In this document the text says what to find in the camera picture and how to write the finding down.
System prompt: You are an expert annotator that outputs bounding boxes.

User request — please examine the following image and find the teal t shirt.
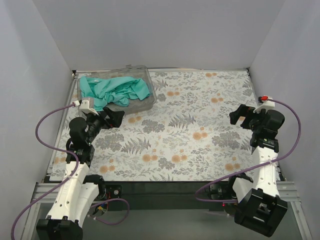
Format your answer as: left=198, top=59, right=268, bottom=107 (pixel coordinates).
left=79, top=76, right=150, bottom=112

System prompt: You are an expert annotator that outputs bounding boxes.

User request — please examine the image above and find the clear plastic bin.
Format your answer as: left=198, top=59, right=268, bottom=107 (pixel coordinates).
left=74, top=65, right=157, bottom=115

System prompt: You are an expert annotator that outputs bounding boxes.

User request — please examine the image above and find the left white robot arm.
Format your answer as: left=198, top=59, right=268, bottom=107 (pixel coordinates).
left=36, top=107, right=125, bottom=240

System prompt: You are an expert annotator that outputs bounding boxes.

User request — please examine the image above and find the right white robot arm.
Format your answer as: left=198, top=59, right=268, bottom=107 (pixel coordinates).
left=226, top=103, right=288, bottom=237

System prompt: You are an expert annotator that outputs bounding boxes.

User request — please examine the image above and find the floral table mat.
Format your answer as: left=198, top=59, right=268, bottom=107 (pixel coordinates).
left=48, top=70, right=282, bottom=182

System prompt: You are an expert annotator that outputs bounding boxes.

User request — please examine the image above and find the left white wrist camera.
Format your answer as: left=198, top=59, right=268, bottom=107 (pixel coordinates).
left=72, top=97, right=98, bottom=117

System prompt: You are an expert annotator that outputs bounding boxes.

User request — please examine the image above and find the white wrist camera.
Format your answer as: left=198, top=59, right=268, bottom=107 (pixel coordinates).
left=72, top=97, right=98, bottom=117
left=253, top=95, right=275, bottom=114

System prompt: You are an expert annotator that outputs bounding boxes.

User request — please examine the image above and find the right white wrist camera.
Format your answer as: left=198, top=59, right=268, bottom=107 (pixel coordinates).
left=253, top=95, right=275, bottom=114

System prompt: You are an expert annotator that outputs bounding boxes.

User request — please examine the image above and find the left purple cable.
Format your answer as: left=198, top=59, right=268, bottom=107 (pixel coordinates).
left=10, top=102, right=130, bottom=240

